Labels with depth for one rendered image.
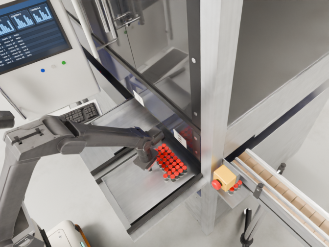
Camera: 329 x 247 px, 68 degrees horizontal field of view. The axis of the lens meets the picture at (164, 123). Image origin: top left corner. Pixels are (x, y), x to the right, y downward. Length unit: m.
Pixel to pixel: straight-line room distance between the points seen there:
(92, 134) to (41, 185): 1.85
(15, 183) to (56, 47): 0.97
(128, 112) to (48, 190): 1.27
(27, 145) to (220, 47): 0.47
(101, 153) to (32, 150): 0.75
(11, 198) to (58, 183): 1.75
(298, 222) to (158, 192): 0.55
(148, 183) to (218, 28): 0.79
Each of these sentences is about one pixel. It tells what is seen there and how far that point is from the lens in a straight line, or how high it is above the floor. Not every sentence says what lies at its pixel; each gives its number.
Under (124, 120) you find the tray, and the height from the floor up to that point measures 0.88.
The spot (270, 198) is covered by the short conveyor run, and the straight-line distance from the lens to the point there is 1.09.
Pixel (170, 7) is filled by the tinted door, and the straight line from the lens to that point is 0.69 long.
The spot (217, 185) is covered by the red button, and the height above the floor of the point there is 1.01.
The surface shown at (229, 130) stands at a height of 1.20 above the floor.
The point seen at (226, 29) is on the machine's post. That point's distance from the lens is 0.58.
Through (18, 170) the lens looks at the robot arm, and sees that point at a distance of 0.63.
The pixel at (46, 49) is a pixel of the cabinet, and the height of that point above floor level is 1.22.
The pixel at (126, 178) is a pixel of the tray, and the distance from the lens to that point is 1.19.
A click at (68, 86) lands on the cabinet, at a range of 1.65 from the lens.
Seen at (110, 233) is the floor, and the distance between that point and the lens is 2.08.
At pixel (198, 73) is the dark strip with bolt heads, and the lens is 0.70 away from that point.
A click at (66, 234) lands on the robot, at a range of 1.89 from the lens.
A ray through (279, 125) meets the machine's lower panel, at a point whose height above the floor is 0.88.
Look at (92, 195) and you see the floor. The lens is 2.24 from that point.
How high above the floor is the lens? 1.91
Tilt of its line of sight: 51 degrees down
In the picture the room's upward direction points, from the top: 11 degrees counter-clockwise
